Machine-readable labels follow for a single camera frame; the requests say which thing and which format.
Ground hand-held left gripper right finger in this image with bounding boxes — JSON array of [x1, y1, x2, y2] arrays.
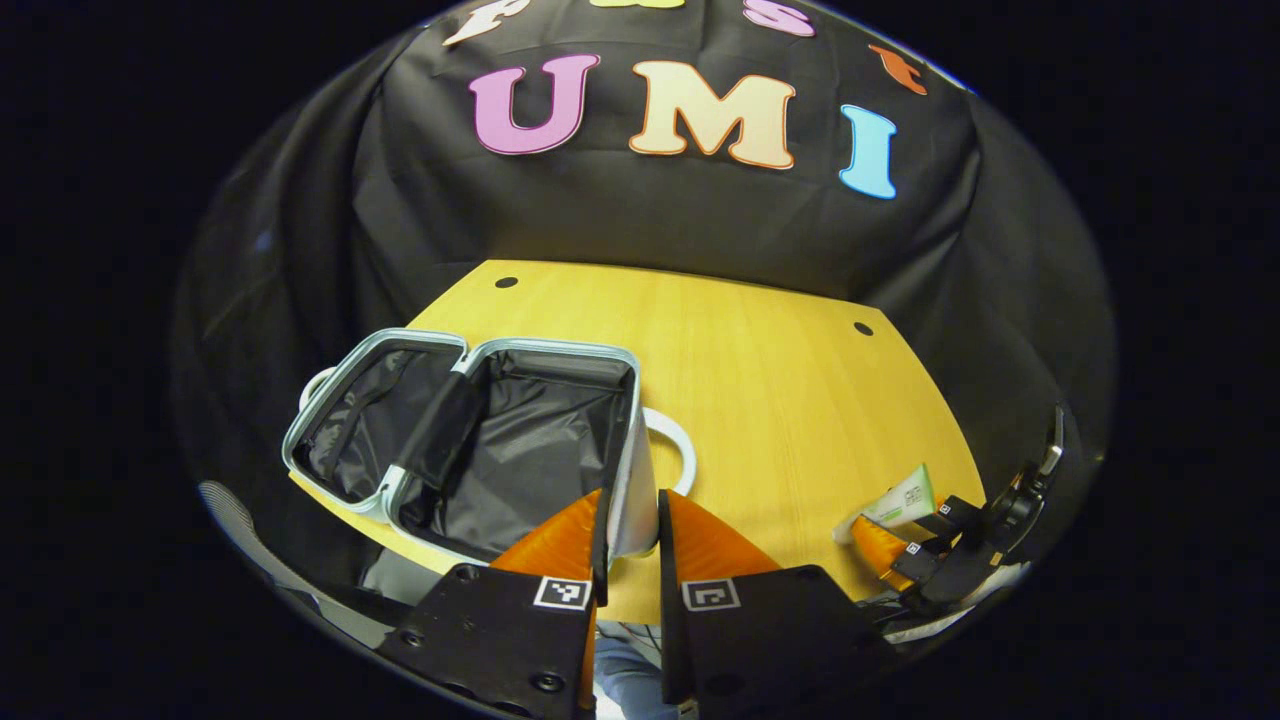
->
[[656, 488, 906, 720]]

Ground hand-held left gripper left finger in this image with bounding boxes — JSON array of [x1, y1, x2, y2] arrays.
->
[[375, 486, 614, 720]]

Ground white green cream tube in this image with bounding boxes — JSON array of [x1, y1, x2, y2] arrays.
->
[[832, 462, 938, 547]]

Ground light blue bumpy suitcase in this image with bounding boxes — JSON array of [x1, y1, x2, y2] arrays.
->
[[280, 328, 698, 566]]

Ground person's blue jeans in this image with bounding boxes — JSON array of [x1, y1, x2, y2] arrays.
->
[[594, 620, 669, 720]]

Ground black backdrop cloth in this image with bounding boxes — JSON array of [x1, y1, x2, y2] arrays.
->
[[170, 0, 1116, 601]]

